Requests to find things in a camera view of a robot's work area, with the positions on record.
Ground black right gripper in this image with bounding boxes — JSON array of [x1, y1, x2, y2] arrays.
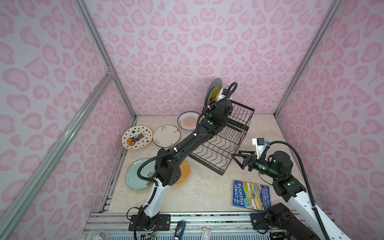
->
[[232, 151, 281, 180]]

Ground black wire dish rack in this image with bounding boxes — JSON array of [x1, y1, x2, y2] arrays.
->
[[190, 101, 255, 176]]

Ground white plate orange sun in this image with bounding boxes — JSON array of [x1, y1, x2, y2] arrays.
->
[[178, 111, 200, 131]]

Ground yellow-green woven plate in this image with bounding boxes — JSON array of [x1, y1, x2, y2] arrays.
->
[[208, 86, 222, 104]]

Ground large grey-green plate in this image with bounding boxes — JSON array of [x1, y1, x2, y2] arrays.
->
[[204, 78, 223, 110]]

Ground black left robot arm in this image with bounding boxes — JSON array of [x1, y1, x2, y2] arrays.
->
[[133, 99, 233, 235]]

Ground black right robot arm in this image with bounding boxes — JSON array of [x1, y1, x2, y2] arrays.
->
[[232, 151, 349, 240]]

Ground blue treehouse book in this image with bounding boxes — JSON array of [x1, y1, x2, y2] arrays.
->
[[232, 180, 272, 211]]

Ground orange woven plate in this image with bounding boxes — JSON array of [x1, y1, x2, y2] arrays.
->
[[174, 161, 191, 186]]

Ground light blue flower plate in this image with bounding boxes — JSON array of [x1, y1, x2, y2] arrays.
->
[[126, 159, 156, 191]]

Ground star pattern cat plate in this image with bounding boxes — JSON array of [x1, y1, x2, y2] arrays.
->
[[122, 125, 153, 151]]

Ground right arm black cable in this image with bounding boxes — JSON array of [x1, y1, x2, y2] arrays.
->
[[259, 140, 331, 240]]

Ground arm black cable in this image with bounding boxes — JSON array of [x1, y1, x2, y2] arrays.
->
[[131, 81, 238, 240], [259, 140, 331, 240]]

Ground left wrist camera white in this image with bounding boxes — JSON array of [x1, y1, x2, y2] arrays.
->
[[215, 88, 231, 102]]

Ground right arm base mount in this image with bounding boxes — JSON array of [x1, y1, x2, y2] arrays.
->
[[250, 212, 270, 232]]

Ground blue black tool handle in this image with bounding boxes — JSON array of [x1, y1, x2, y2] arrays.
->
[[174, 221, 186, 240]]

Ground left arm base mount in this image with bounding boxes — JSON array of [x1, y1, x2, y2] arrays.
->
[[129, 213, 171, 232]]

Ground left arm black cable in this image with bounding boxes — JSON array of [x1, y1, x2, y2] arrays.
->
[[131, 81, 238, 240]]

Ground aluminium frame rail front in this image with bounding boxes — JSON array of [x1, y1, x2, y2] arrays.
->
[[80, 211, 338, 240]]

